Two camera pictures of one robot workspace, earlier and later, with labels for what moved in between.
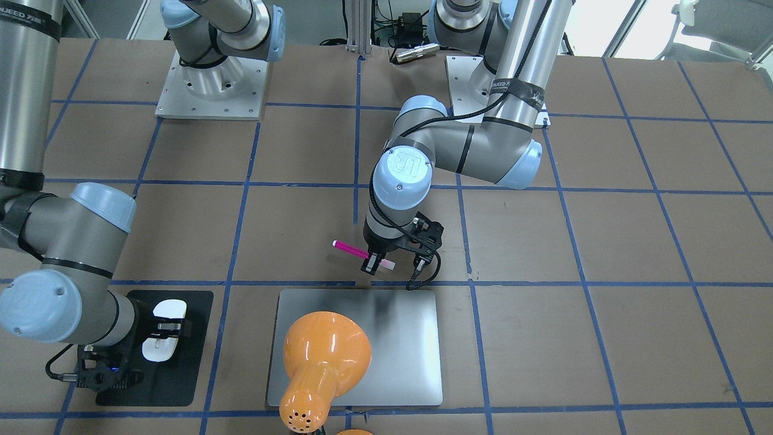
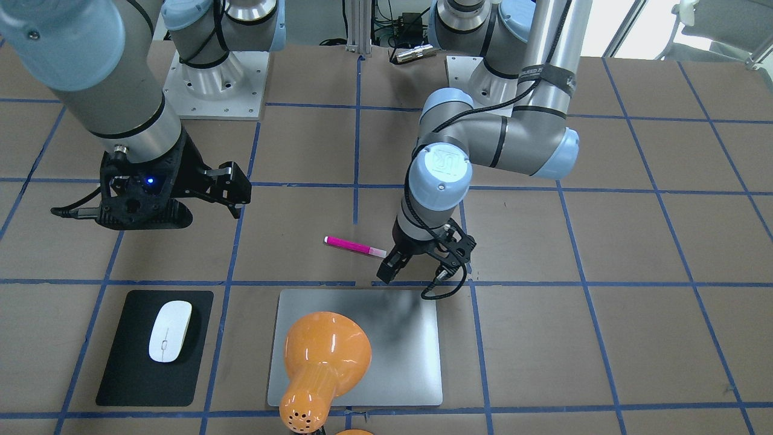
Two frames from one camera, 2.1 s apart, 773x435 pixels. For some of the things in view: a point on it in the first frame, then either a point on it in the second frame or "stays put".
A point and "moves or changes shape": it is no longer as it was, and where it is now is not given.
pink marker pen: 388,264 moves or changes shape
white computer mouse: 160,349 stays put
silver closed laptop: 403,328 stays put
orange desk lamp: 325,354 stays put
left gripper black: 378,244 -> 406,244
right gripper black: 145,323 -> 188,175
